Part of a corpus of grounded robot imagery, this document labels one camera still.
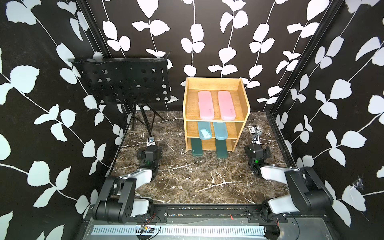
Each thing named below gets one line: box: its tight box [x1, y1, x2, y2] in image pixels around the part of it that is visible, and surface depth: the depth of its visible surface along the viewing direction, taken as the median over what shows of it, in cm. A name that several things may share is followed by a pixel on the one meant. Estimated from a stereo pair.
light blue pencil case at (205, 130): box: [198, 121, 212, 140], surface depth 88 cm
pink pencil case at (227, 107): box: [217, 90, 236, 121], surface depth 80 cm
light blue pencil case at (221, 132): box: [213, 121, 228, 140], surface depth 88 cm
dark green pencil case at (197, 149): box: [191, 137, 203, 157], surface depth 97 cm
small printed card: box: [248, 125, 263, 135], surface depth 109 cm
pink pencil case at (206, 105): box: [198, 91, 215, 120], surface depth 80 cm
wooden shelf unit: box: [182, 77, 251, 152], surface depth 86 cm
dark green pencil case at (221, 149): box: [215, 139, 229, 159], surface depth 97 cm
